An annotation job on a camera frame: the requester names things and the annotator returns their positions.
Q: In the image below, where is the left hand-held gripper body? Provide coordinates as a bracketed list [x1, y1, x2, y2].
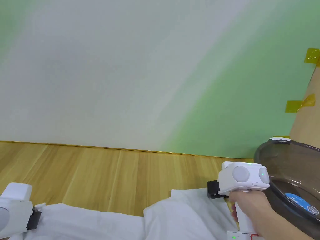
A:
[0, 182, 42, 232]

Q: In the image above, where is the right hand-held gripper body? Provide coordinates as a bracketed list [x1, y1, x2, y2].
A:
[207, 161, 270, 240]

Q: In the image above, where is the person's right forearm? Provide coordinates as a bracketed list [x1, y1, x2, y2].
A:
[259, 207, 309, 240]

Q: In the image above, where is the person's right hand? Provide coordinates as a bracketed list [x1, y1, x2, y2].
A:
[228, 191, 278, 237]

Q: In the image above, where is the grey transparent plastic basin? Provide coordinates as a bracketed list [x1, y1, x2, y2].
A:
[253, 136, 320, 240]

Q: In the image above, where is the white cloth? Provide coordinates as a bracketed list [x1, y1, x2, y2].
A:
[7, 202, 147, 240]
[143, 188, 239, 240]

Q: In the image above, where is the yellow tape strip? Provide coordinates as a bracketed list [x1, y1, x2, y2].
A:
[306, 48, 320, 67]
[285, 93, 316, 114]

